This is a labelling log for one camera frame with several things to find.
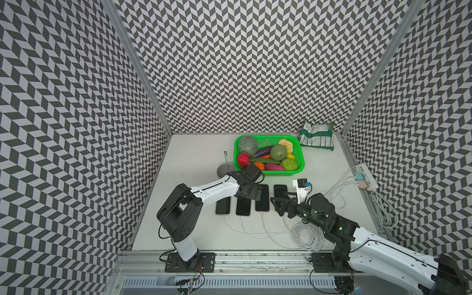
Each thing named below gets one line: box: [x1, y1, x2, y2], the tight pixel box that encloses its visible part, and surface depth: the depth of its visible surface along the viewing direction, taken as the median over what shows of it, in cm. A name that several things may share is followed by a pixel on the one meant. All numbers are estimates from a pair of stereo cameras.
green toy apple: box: [269, 143, 288, 162], surface depth 102 cm
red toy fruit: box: [237, 152, 251, 167], surface depth 97 cm
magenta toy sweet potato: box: [264, 162, 286, 171], surface depth 96 cm
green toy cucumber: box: [251, 157, 281, 165], surface depth 101 cm
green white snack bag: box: [298, 118, 335, 152], surface depth 111 cm
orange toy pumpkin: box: [253, 161, 265, 171], surface depth 98 cm
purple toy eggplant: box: [253, 145, 274, 158], surface depth 104 cm
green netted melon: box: [238, 135, 259, 157], surface depth 98 cm
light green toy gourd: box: [279, 157, 298, 171], surface depth 96 cm
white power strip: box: [355, 163, 380, 192], surface depth 98 cm
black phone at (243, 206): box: [236, 197, 252, 216], surface depth 90 cm
